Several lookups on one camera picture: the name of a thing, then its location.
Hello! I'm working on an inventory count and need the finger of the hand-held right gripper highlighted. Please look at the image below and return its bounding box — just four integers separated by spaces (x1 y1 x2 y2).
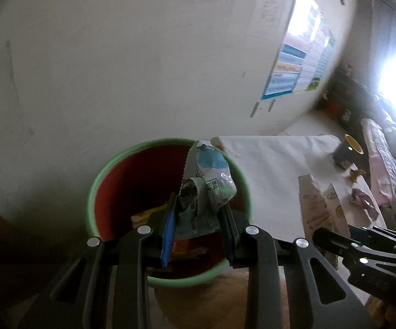
312 227 396 266
349 225 396 247

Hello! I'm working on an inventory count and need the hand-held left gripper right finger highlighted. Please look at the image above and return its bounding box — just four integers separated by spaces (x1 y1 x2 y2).
217 204 373 329

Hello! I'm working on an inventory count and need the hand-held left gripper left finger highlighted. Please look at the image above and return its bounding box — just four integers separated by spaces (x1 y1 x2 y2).
30 192 179 329

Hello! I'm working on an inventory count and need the torn brown paper bag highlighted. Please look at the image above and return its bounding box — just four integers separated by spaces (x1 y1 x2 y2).
298 174 351 271

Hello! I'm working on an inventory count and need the red bin with green rim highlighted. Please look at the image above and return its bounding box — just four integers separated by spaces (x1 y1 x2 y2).
87 138 252 288

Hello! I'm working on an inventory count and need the white and blue wrapper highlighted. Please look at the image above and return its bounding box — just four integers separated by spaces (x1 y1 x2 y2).
176 139 237 240

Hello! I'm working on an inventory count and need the yellow wrapper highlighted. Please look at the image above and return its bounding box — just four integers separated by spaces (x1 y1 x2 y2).
130 205 168 227

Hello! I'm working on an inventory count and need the brown crumpled wrapper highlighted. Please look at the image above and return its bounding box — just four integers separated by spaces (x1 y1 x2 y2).
350 188 380 220

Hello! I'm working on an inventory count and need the white tablecloth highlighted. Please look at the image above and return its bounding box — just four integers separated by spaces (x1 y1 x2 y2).
215 134 388 244

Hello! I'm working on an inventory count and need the pink printed blanket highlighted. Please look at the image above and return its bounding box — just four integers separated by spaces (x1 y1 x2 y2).
360 115 396 235

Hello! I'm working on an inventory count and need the dark mug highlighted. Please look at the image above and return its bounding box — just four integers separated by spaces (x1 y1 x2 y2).
333 134 365 171

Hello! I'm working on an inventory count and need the dark cabinet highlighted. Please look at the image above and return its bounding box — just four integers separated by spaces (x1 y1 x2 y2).
321 64 389 134

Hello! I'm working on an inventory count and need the wall poster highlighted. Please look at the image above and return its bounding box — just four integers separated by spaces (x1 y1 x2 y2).
260 0 338 101

